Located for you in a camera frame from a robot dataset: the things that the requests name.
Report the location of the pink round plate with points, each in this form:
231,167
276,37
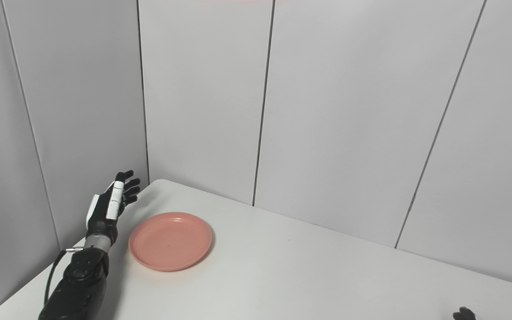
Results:
170,241

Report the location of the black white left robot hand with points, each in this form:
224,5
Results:
102,220

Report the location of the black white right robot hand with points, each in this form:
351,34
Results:
464,314

